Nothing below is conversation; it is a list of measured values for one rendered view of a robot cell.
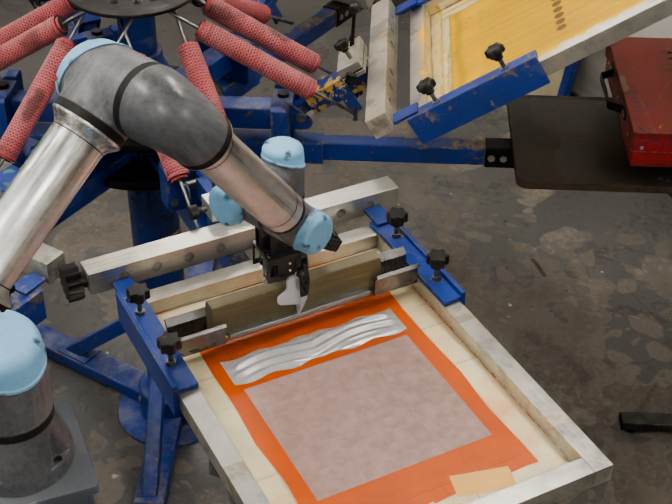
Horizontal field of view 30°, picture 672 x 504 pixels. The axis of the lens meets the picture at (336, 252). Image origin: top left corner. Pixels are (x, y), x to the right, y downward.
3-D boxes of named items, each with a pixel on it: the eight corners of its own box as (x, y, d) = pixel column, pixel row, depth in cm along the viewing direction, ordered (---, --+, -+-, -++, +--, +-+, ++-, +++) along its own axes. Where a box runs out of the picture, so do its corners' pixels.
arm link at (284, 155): (248, 146, 218) (282, 127, 223) (250, 198, 224) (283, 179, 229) (280, 163, 213) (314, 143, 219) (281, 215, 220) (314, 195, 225)
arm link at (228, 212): (249, 206, 206) (295, 179, 213) (202, 180, 212) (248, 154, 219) (250, 244, 211) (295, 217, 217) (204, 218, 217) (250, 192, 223)
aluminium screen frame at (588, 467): (610, 480, 211) (614, 464, 209) (298, 609, 189) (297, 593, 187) (384, 234, 267) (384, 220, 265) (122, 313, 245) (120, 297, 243)
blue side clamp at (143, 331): (200, 408, 226) (198, 379, 222) (174, 416, 224) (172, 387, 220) (142, 313, 247) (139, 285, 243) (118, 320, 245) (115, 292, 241)
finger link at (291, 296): (275, 319, 237) (270, 276, 233) (303, 310, 239) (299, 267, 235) (282, 326, 235) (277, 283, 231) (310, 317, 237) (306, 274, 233)
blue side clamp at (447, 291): (463, 319, 246) (466, 291, 242) (441, 326, 244) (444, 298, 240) (389, 238, 268) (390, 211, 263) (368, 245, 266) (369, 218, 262)
